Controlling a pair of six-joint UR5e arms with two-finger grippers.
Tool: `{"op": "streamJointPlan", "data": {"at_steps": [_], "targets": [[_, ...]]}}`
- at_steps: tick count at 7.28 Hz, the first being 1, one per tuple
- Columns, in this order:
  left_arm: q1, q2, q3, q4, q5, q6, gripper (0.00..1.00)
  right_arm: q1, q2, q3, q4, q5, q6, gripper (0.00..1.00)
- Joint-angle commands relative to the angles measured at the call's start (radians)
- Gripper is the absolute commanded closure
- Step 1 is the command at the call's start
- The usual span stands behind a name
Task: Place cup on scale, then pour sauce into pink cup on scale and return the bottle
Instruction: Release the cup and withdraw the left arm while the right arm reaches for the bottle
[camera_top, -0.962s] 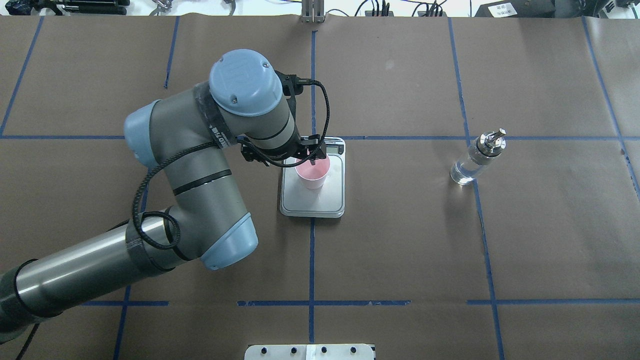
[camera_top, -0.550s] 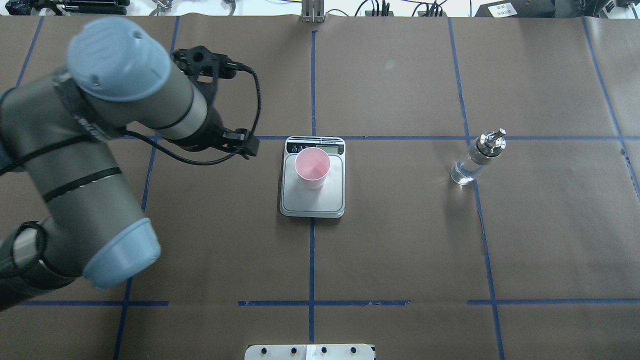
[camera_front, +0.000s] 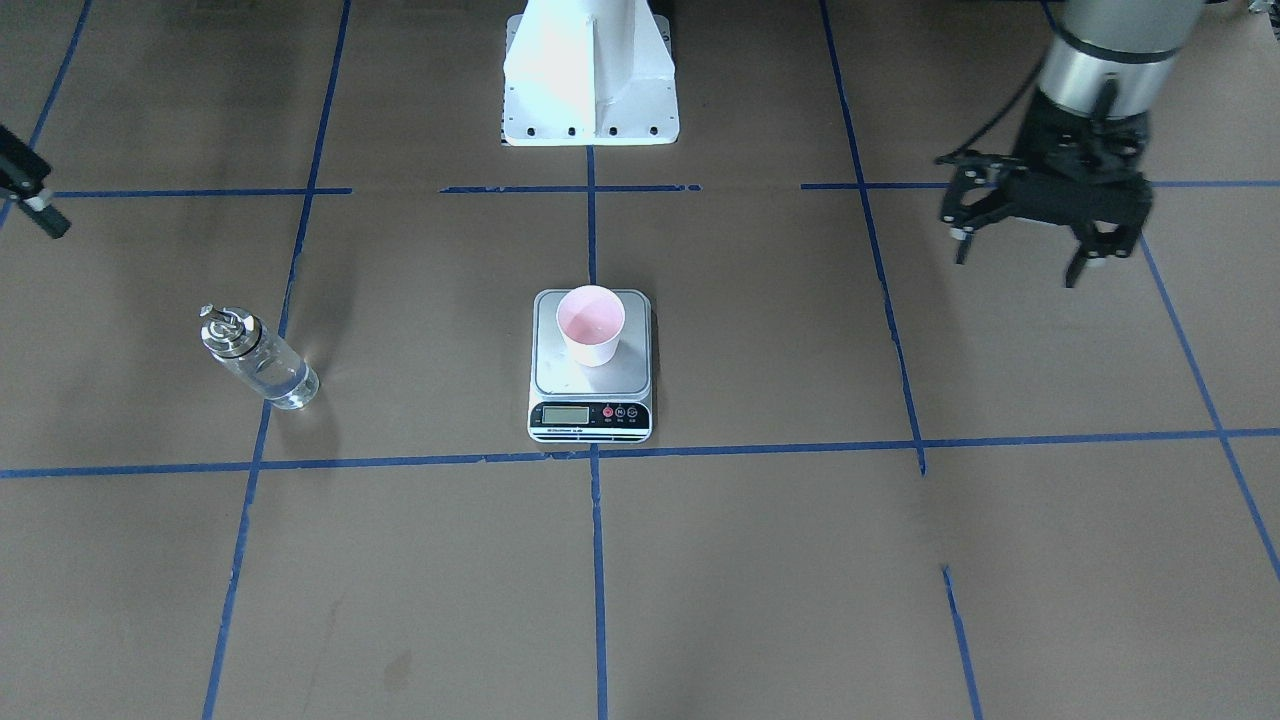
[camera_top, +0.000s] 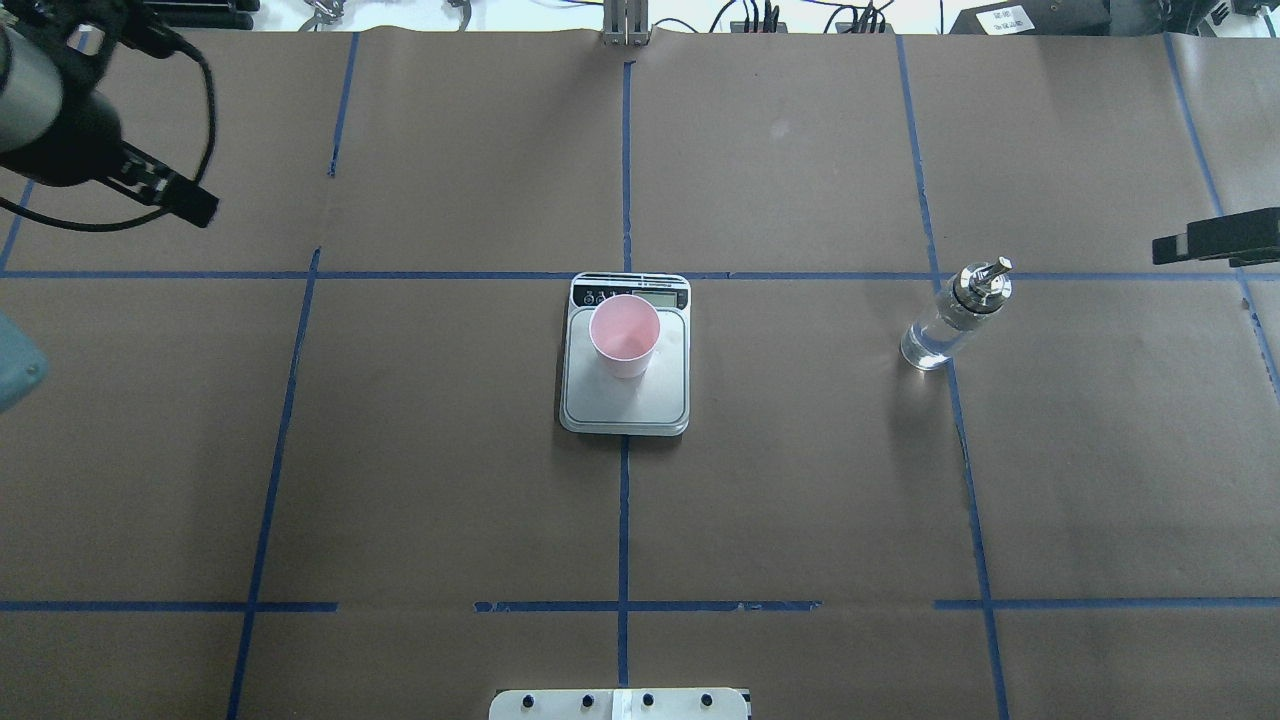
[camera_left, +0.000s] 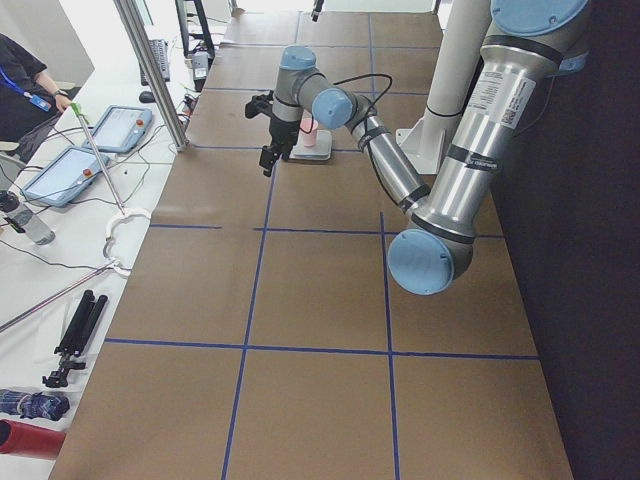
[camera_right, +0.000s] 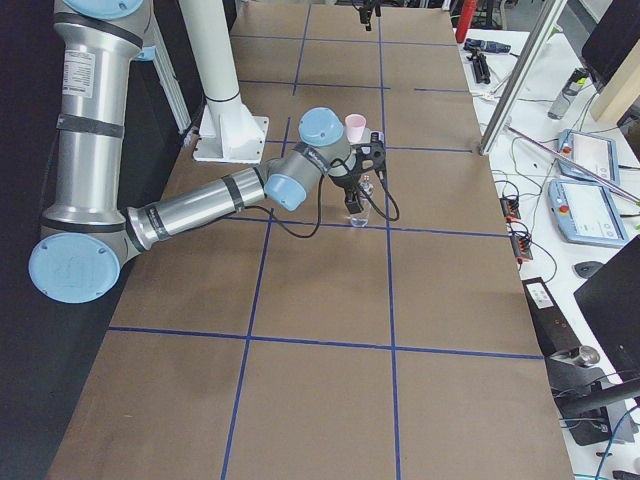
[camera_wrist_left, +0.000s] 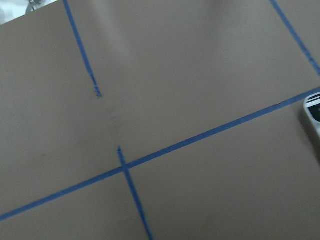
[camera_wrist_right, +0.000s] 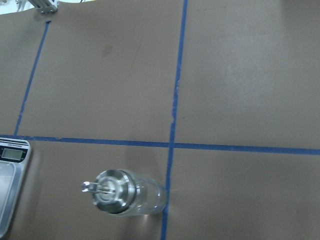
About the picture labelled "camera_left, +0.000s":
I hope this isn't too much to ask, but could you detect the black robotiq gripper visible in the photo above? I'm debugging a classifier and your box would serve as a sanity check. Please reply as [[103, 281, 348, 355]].
[[259, 116, 300, 176]]

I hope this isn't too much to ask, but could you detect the pink plastic cup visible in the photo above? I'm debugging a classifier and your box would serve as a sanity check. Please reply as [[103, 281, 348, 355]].
[[299, 117, 319, 148]]

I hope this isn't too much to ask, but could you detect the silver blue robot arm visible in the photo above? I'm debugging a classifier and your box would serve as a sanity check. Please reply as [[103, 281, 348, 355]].
[[245, 1, 592, 295]]

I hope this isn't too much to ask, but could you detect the silver digital kitchen scale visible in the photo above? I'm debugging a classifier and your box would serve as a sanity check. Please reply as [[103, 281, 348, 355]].
[[289, 130, 333, 162]]

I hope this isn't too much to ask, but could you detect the black power adapter box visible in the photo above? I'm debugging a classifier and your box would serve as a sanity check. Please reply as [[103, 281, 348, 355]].
[[190, 51, 209, 83]]

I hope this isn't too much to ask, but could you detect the black computer mouse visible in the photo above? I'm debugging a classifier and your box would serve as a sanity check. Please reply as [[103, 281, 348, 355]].
[[138, 91, 155, 104]]

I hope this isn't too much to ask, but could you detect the white curved grabber tool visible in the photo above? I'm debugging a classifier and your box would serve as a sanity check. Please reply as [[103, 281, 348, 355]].
[[102, 207, 151, 278]]

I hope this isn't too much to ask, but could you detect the black keyboard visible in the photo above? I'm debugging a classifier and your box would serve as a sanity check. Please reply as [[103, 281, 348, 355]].
[[148, 39, 170, 82]]

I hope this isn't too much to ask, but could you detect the far blue teach pendant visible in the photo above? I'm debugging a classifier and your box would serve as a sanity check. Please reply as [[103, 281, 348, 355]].
[[90, 105, 153, 154]]

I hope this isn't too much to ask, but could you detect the blue teach pendant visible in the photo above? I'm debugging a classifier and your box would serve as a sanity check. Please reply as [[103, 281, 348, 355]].
[[90, 105, 153, 154], [22, 146, 102, 207]]

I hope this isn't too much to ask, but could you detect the near blue teach pendant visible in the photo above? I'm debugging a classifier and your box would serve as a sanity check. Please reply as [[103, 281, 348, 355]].
[[22, 146, 102, 207]]

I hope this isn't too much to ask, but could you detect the seated person in black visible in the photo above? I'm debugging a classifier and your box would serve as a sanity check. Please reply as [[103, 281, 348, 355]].
[[1, 34, 72, 163]]

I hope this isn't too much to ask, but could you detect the black folded tripod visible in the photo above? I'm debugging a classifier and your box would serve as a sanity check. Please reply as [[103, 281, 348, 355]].
[[42, 290, 108, 388]]

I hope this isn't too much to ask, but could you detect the clear water bottle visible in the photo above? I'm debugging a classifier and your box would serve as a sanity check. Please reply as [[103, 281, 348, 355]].
[[1, 190, 55, 245]]

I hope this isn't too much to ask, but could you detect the blue folded umbrella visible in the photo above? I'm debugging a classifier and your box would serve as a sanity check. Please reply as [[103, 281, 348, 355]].
[[1, 389, 70, 421]]

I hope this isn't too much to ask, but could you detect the red cylinder bottle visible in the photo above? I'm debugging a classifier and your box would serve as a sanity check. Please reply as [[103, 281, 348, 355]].
[[1, 420, 66, 460]]

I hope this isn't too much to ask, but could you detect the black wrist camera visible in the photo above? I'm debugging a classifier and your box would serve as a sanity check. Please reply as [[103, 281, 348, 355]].
[[244, 90, 274, 119]]

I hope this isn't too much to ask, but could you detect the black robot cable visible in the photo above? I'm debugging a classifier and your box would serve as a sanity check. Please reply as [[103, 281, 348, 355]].
[[332, 73, 395, 131]]

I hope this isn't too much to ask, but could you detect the aluminium frame post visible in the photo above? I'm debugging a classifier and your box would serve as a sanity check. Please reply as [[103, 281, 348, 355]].
[[114, 0, 188, 152]]

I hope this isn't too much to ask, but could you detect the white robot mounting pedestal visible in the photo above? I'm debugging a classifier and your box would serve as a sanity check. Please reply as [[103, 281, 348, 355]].
[[396, 0, 491, 174]]

